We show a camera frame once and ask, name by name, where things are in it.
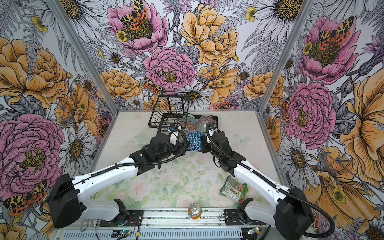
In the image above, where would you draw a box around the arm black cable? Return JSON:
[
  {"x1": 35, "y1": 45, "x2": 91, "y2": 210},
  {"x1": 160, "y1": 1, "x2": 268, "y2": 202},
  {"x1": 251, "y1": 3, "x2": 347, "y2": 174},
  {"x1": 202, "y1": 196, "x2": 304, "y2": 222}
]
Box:
[
  {"x1": 89, "y1": 128, "x2": 189, "y2": 178},
  {"x1": 204, "y1": 122, "x2": 336, "y2": 239}
]

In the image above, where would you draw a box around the orange lidded jar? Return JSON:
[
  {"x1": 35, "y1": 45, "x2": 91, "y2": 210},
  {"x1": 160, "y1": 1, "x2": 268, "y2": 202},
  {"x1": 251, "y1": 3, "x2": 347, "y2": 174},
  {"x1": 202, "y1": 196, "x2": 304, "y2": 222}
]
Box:
[{"x1": 188, "y1": 203, "x2": 202, "y2": 222}]

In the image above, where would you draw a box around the orange patterned bowl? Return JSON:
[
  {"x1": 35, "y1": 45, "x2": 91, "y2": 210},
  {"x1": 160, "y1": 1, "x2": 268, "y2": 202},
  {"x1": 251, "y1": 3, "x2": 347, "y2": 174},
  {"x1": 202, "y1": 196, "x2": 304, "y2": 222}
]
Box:
[{"x1": 184, "y1": 122, "x2": 197, "y2": 132}]

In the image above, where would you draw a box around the green snack packet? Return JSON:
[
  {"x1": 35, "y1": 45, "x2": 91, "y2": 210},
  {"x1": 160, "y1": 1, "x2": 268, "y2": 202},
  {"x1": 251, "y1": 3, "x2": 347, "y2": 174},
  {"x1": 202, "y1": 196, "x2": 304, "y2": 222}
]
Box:
[{"x1": 220, "y1": 176, "x2": 248, "y2": 204}]

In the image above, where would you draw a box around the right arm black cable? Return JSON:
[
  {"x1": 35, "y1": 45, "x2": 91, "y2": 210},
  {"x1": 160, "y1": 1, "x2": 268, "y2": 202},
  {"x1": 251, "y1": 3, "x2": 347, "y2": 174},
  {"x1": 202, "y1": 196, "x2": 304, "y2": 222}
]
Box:
[{"x1": 204, "y1": 122, "x2": 336, "y2": 239}]

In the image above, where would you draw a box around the black wire dish rack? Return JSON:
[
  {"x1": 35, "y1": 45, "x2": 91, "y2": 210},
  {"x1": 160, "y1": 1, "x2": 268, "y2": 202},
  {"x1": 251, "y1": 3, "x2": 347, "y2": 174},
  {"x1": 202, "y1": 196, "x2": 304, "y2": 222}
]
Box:
[{"x1": 147, "y1": 94, "x2": 205, "y2": 155}]

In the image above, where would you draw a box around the pink striped bowl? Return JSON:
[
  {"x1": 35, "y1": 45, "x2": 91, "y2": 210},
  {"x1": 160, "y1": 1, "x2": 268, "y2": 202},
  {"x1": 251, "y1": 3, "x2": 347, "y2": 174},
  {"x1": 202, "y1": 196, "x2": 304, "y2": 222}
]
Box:
[{"x1": 198, "y1": 115, "x2": 215, "y2": 125}]

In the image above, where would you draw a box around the green circuit board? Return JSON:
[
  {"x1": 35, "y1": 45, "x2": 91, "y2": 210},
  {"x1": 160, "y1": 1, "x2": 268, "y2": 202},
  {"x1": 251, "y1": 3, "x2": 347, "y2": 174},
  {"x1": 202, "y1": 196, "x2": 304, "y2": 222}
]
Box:
[{"x1": 110, "y1": 229, "x2": 134, "y2": 240}]

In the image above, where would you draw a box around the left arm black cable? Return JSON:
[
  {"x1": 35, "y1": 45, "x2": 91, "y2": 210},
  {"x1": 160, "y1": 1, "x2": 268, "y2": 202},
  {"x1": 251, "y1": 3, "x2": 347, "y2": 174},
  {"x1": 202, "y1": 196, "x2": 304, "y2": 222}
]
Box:
[{"x1": 89, "y1": 128, "x2": 189, "y2": 178}]

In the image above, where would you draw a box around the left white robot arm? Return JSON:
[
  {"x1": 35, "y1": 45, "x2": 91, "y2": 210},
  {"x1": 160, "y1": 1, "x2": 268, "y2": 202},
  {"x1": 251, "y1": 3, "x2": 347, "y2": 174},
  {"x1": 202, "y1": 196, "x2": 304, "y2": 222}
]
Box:
[{"x1": 47, "y1": 124, "x2": 189, "y2": 229}]

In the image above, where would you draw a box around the mint green bowl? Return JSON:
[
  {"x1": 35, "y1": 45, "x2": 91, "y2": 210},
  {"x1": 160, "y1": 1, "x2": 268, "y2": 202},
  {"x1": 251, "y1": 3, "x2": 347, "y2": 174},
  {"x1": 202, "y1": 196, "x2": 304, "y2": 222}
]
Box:
[{"x1": 181, "y1": 114, "x2": 197, "y2": 125}]

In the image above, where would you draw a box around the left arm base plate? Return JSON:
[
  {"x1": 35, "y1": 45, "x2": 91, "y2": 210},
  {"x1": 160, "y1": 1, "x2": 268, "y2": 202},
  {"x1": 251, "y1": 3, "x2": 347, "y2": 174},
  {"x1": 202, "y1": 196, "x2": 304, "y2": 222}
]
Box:
[{"x1": 99, "y1": 210, "x2": 144, "y2": 227}]

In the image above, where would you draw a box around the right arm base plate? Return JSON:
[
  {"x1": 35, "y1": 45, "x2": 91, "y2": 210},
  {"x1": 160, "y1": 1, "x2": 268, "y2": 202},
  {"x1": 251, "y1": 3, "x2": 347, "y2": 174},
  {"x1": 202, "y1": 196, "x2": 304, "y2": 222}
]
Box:
[{"x1": 224, "y1": 209, "x2": 265, "y2": 226}]

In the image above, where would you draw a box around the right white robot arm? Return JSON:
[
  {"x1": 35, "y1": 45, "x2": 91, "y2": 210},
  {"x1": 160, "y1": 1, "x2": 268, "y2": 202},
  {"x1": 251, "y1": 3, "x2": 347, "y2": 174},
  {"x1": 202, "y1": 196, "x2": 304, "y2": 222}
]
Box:
[{"x1": 202, "y1": 124, "x2": 314, "y2": 240}]

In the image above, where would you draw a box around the aluminium front rail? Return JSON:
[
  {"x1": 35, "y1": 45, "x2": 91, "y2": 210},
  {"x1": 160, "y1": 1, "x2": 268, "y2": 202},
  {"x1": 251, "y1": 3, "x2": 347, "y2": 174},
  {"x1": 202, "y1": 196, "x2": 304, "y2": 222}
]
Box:
[{"x1": 50, "y1": 208, "x2": 284, "y2": 240}]

